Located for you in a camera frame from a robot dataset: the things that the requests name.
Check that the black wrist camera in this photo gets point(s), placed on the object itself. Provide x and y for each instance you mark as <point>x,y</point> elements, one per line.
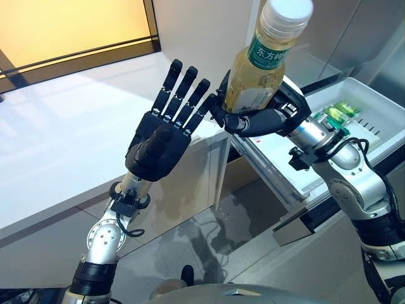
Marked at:
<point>299,158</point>
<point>126,206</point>

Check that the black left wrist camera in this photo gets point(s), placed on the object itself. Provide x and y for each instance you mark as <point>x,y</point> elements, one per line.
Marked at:
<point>126,206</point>

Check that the orange backlit window black frame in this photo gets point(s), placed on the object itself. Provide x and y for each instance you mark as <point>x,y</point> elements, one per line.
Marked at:
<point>63,31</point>

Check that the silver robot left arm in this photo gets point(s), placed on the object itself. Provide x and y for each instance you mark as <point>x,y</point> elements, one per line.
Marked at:
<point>104,237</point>

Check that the stainless steel fridge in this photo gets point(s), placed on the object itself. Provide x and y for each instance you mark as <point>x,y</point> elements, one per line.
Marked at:
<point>332,31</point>

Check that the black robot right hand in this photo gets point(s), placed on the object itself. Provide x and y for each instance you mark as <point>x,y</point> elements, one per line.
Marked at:
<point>262,122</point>

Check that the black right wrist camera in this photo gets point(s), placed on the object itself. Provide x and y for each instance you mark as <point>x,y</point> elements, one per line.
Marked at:
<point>299,158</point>

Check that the white tall cabinet panel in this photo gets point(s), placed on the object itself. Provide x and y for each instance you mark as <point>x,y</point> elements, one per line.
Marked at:
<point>196,31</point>

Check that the silver robot left leg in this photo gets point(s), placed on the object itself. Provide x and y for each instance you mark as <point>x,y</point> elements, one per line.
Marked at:
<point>169,286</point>

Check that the grey robot torso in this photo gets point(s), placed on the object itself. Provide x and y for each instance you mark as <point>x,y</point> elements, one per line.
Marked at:
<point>237,294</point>

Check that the white fridge drawer steel front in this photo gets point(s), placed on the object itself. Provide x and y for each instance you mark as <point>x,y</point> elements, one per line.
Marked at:
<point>348,92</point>

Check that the white counter cabinet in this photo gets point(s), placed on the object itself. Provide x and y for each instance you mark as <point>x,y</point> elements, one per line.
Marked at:
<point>47,142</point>

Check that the black robot left foot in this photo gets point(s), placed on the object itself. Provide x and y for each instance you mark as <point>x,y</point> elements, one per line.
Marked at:
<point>187,275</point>

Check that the light green drink can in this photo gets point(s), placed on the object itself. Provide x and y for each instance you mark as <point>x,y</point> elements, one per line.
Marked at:
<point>348,108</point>
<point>333,113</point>

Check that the brushed steel side panel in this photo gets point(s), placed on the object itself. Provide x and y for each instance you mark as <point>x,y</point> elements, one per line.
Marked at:
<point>390,47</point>

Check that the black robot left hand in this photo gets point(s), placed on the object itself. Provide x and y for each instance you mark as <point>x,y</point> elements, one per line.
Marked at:
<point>158,142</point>

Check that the yellow tea bottle white cap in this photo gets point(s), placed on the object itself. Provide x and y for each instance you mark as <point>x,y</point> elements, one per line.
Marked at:
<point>256,73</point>

